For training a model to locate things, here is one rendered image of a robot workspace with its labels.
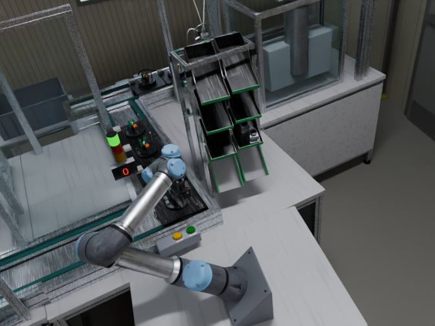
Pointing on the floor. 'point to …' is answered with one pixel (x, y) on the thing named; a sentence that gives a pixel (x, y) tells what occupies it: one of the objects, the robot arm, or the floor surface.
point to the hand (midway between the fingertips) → (182, 203)
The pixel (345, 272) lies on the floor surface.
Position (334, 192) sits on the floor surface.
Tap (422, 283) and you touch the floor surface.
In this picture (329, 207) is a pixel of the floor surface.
